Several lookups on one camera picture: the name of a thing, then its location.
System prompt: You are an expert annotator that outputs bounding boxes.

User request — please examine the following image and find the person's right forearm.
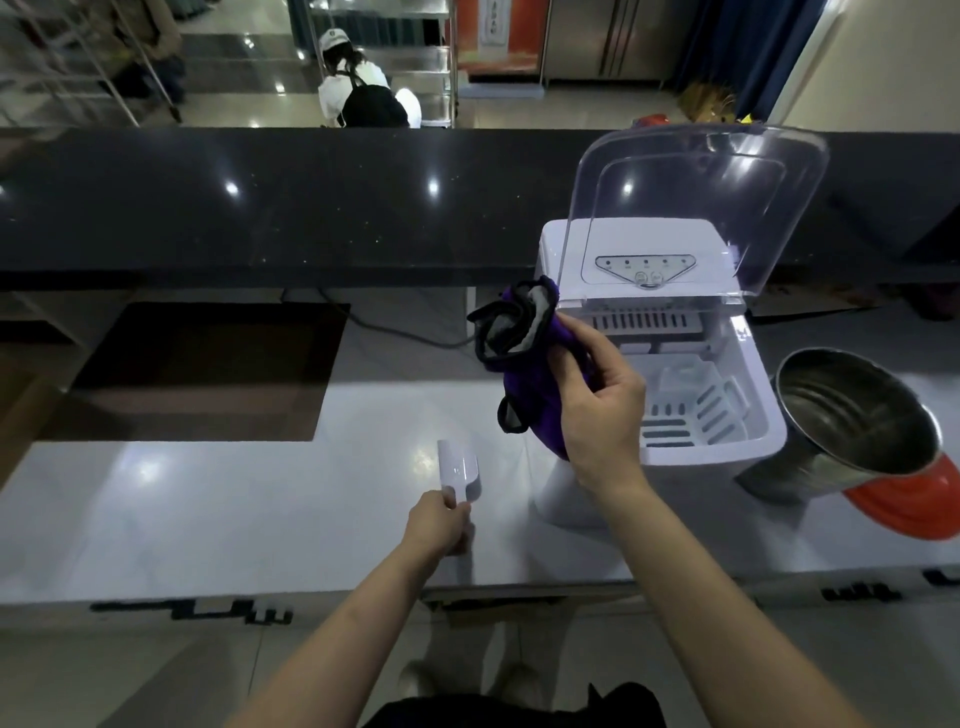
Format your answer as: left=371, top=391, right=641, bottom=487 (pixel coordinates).
left=592, top=474, right=875, bottom=728

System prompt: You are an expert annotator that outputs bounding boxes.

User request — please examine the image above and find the stainless steel bucket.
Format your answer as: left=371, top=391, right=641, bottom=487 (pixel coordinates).
left=735, top=346, right=944, bottom=505

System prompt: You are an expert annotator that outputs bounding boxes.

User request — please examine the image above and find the stainless steel refrigerator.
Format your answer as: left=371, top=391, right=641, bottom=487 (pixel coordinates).
left=543, top=0, right=687, bottom=82

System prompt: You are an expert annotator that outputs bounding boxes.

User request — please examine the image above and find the dark blue curtain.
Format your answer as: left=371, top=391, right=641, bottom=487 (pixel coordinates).
left=671, top=0, right=826, bottom=121

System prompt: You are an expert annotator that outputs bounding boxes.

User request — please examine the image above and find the white plastic ice scoop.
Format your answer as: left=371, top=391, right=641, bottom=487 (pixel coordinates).
left=436, top=439, right=484, bottom=513

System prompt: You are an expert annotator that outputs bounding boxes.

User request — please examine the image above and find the black backpack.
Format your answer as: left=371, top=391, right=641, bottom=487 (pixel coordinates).
left=341, top=63, right=411, bottom=129

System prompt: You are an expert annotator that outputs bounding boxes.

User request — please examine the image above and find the person's right hand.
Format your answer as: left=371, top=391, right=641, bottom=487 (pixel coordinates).
left=546, top=313, right=648, bottom=495

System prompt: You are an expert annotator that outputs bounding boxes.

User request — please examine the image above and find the orange wall poster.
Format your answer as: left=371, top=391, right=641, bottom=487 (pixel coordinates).
left=453, top=0, right=552, bottom=84

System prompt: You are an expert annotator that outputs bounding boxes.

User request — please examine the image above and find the red plastic lid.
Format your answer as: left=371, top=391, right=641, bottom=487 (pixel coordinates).
left=840, top=450, right=960, bottom=543

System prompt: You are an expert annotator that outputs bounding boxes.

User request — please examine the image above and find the metal ladder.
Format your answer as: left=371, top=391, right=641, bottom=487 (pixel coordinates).
left=0, top=0, right=144, bottom=129

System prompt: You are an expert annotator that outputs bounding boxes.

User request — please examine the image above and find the person's left hand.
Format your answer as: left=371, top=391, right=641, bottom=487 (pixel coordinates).
left=401, top=489, right=475, bottom=564

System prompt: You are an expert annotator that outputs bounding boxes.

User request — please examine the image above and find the white slotted ice basket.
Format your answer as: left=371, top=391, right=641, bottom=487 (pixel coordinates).
left=637, top=354, right=751, bottom=450

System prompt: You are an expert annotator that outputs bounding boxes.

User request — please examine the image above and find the purple cloth with black trim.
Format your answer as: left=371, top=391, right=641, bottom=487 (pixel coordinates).
left=466, top=275, right=601, bottom=460

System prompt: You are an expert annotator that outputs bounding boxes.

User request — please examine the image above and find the white ice maker machine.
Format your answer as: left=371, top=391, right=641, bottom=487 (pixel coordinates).
left=531, top=217, right=789, bottom=530

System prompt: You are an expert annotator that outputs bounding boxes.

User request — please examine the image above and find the clear plastic ice maker lid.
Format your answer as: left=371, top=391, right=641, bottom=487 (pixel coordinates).
left=558, top=123, right=832, bottom=316

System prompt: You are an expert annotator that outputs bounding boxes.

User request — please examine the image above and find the person's left forearm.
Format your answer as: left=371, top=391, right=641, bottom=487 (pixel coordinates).
left=223, top=546, right=436, bottom=728

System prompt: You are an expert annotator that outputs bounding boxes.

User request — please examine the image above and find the black power cable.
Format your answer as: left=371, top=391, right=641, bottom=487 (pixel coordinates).
left=279, top=287, right=481, bottom=350

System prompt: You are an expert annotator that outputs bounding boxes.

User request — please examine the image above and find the straw broom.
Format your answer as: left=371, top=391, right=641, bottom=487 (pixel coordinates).
left=678, top=81, right=740, bottom=125

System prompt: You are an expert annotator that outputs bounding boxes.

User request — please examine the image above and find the person's black clothing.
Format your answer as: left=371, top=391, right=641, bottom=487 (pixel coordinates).
left=363, top=682, right=669, bottom=728

